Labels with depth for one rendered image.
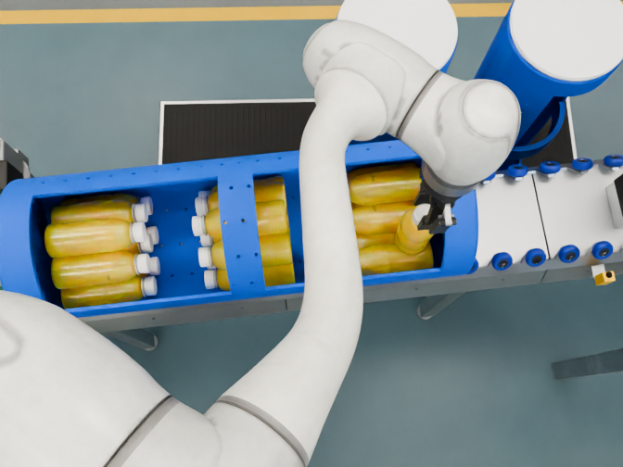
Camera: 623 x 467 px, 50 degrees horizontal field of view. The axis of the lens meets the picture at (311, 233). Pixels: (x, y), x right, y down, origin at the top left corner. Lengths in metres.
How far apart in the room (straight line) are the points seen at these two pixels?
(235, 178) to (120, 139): 1.47
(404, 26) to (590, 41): 0.42
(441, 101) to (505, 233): 0.78
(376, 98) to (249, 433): 0.43
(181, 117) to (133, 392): 2.00
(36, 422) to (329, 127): 0.45
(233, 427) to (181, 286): 0.90
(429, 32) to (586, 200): 0.53
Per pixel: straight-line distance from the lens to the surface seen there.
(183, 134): 2.49
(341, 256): 0.69
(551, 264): 1.60
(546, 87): 1.68
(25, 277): 1.31
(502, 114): 0.81
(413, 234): 1.25
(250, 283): 1.27
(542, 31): 1.69
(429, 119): 0.84
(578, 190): 1.68
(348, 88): 0.83
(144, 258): 1.35
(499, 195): 1.61
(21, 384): 0.57
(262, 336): 2.42
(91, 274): 1.36
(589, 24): 1.74
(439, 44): 1.61
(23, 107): 2.87
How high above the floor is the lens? 2.40
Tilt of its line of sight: 75 degrees down
